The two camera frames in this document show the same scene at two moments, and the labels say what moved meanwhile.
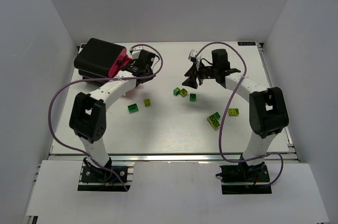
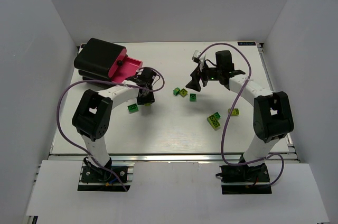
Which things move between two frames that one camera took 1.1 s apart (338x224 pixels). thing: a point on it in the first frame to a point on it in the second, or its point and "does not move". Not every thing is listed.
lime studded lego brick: (233, 112) does not move
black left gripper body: (134, 68) to (145, 98)
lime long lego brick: (214, 121) does not move
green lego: (217, 114) does not move
